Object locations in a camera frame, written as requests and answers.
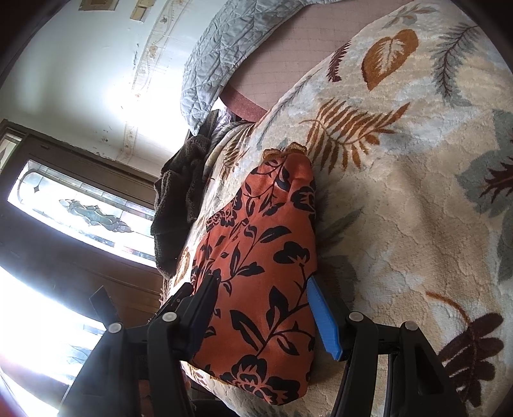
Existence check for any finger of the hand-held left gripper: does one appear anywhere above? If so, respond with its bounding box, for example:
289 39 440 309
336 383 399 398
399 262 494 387
159 282 195 317
89 285 119 324

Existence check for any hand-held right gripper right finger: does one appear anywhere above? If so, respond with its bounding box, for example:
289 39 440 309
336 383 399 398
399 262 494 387
307 276 467 417

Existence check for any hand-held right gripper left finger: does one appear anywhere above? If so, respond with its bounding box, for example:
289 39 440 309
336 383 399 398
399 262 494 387
60 274 221 417

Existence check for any orange floral garment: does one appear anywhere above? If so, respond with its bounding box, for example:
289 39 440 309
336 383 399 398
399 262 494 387
190 144 319 405

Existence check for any dark brown cloth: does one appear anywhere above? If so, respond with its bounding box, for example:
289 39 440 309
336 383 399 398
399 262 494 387
150 110 219 277

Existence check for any wooden door with patterned glass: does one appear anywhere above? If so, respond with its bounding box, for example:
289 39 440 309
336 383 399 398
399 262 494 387
0 118 193 417

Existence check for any leaf-print fleece blanket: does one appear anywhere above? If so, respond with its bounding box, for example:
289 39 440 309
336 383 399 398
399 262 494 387
160 0 513 417

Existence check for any grey quilted pillow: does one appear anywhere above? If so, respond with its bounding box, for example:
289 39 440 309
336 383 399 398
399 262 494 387
180 0 317 137

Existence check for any pink bed sheet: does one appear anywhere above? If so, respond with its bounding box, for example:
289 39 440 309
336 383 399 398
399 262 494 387
220 0 417 123

